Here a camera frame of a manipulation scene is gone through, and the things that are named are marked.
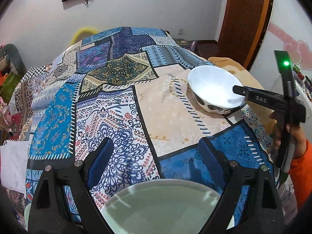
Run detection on white cow-pattern bowl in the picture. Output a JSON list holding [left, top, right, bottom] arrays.
[[188, 65, 245, 115]]

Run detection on mint green plate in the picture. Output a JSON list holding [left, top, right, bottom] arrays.
[[24, 178, 235, 234]]

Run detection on orange sleeve forearm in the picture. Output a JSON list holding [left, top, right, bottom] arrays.
[[289, 140, 312, 210]]

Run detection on person's right hand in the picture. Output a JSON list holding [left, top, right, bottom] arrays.
[[273, 124, 307, 159]]

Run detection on brown wooden door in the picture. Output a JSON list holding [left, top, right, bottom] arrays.
[[218, 0, 273, 70]]

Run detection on pink bunny plush toy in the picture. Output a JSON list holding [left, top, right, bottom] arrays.
[[0, 97, 12, 132]]

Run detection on patchwork patterned tablecloth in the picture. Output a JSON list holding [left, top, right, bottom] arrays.
[[7, 27, 279, 220]]

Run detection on green cardboard box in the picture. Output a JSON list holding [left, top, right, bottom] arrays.
[[1, 73, 23, 104]]

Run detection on yellow chair back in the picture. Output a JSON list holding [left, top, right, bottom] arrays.
[[69, 27, 99, 46]]

